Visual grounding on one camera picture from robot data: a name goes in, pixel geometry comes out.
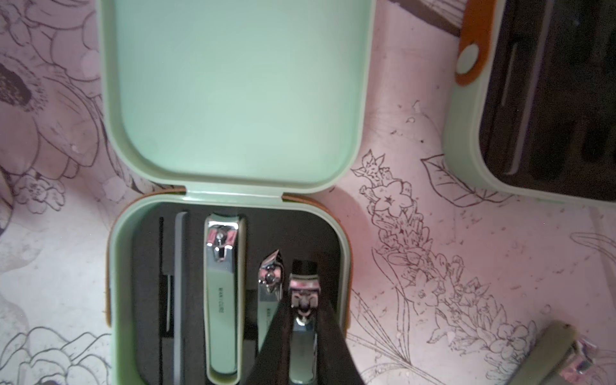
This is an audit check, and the small slanted nail clipper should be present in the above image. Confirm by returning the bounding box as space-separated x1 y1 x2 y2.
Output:
257 250 284 351

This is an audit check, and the large green nail clipper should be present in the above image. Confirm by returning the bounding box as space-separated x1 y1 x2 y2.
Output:
203 213 246 384

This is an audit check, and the back right green case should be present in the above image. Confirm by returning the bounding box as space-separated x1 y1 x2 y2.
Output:
442 1 615 207

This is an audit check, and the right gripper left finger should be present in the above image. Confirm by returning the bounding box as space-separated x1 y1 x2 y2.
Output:
242 295 291 385

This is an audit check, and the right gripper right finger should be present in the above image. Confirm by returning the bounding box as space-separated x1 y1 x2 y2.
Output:
316 296 365 385

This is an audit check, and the green clipper case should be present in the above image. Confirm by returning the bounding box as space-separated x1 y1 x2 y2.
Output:
96 1 375 384

